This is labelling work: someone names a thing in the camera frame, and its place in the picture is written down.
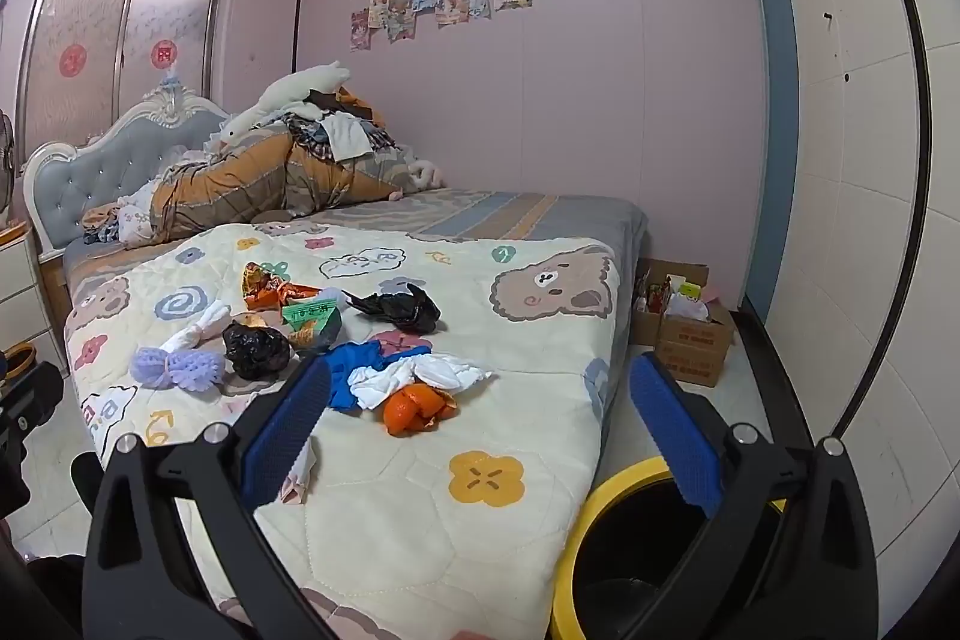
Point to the black plastic bag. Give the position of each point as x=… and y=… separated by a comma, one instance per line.
x=256, y=352
x=412, y=311

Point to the white plush toy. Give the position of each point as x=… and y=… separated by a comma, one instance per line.
x=289, y=94

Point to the orange snack wrapper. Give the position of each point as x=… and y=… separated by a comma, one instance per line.
x=263, y=289

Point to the grey tufted headboard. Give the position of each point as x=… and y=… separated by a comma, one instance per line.
x=61, y=182

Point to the cartoon bear quilt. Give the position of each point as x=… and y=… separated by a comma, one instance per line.
x=436, y=493

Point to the brown plaid folded duvet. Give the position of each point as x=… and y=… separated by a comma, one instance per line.
x=270, y=171

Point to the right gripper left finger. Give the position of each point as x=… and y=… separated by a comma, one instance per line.
x=141, y=578

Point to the white tissue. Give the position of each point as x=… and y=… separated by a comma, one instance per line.
x=441, y=371

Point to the small cardboard box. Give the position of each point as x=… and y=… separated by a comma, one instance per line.
x=695, y=351

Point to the pile of clothes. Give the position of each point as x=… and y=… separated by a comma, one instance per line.
x=335, y=128

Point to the white foam net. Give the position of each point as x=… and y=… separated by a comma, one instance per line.
x=208, y=325

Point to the yellow rimmed black trash bin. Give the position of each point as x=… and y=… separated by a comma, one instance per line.
x=645, y=559

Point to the cardboard box with items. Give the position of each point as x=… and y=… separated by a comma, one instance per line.
x=656, y=282

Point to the floral pillow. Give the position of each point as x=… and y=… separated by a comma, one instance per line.
x=134, y=227

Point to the bed with grey sheet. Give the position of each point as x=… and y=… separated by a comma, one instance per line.
x=480, y=220

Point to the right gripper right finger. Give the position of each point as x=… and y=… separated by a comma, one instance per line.
x=785, y=550

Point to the frosted window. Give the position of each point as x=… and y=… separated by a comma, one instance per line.
x=85, y=62

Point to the green snack packet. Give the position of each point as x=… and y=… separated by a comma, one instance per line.
x=313, y=324

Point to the white sliding wardrobe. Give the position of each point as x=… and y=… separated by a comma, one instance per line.
x=865, y=310

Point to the blue glove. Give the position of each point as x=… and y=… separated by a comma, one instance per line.
x=359, y=374

